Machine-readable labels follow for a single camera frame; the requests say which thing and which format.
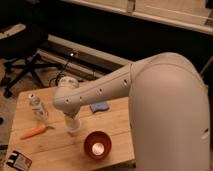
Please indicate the clear plastic bottle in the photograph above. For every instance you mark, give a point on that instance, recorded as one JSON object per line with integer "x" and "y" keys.
{"x": 37, "y": 107}

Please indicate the black power strip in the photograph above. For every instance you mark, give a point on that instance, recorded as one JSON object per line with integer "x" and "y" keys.
{"x": 63, "y": 50}

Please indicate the orange carrot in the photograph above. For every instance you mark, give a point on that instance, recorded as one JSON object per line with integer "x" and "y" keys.
{"x": 35, "y": 131}

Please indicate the blue sponge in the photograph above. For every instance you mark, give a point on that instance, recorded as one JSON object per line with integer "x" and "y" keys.
{"x": 100, "y": 106}

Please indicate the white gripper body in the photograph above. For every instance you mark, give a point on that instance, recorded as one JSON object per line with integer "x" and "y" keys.
{"x": 71, "y": 115}

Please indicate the metal stand rod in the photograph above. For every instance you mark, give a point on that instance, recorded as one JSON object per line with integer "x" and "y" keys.
{"x": 206, "y": 66}

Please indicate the black and white eraser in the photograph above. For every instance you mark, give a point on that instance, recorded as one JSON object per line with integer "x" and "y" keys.
{"x": 19, "y": 161}

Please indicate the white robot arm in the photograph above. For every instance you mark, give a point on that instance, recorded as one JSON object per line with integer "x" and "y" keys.
{"x": 169, "y": 110}

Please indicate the red bowl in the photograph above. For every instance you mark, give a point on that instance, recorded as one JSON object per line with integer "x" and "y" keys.
{"x": 97, "y": 145}

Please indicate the black office chair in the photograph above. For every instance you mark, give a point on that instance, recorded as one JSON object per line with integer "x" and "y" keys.
{"x": 18, "y": 46}

